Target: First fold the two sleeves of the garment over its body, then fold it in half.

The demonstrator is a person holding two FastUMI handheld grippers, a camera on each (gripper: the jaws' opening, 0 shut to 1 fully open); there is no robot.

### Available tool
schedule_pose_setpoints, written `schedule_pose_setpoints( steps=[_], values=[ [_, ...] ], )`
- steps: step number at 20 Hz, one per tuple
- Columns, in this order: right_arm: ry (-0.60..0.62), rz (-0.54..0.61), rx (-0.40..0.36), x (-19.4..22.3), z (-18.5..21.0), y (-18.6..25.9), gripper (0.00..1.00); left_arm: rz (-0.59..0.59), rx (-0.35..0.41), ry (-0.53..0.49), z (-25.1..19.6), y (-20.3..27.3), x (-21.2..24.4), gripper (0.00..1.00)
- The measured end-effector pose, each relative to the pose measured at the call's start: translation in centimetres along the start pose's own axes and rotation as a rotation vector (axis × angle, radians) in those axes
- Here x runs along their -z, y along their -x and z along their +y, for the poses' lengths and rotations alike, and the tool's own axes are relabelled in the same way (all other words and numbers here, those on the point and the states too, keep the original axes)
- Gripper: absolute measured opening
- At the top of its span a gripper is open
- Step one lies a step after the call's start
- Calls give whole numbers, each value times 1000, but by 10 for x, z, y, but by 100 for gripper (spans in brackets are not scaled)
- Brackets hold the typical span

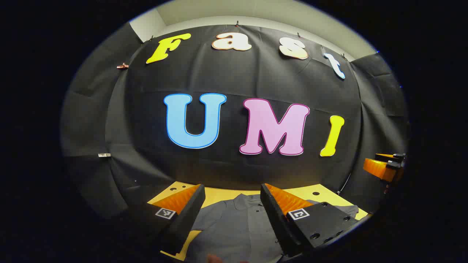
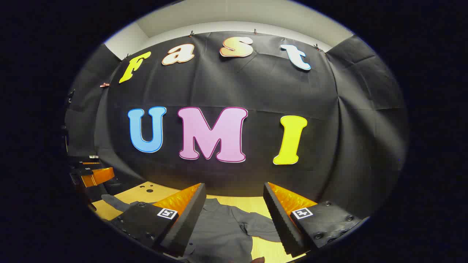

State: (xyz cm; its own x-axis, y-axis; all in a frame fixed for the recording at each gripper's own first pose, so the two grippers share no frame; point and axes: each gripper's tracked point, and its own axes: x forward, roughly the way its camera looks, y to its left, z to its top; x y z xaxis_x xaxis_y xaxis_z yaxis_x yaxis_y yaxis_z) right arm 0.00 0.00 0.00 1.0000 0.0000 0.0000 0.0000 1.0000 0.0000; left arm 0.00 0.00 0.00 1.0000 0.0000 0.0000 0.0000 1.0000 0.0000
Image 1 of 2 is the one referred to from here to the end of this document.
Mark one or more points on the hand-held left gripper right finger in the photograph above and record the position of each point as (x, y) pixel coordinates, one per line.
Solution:
(274, 215)

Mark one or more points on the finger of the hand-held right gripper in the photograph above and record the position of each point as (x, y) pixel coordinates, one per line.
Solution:
(378, 168)
(384, 157)

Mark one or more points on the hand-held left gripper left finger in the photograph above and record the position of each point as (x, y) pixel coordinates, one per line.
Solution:
(190, 215)

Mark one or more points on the grey button-up shirt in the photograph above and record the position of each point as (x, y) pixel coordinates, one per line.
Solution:
(234, 226)

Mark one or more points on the white clip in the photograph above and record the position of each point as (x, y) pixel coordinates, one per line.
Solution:
(104, 155)

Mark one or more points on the black backdrop cloth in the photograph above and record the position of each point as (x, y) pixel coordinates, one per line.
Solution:
(234, 73)

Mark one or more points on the orange clip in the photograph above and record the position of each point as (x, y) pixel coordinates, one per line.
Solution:
(122, 66)

